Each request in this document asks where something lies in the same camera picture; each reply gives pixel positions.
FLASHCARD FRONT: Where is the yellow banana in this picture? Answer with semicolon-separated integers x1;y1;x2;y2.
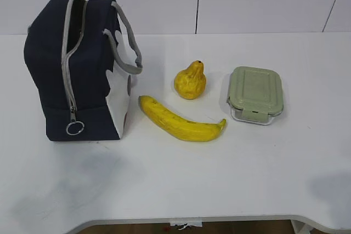
138;95;227;142

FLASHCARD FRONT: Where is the yellow pear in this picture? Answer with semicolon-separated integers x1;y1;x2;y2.
174;60;207;100

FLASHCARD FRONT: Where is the green lidded glass container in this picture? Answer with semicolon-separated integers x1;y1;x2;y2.
227;66;284;125

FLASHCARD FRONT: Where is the navy blue lunch bag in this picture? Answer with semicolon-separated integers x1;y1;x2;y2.
24;0;143;141

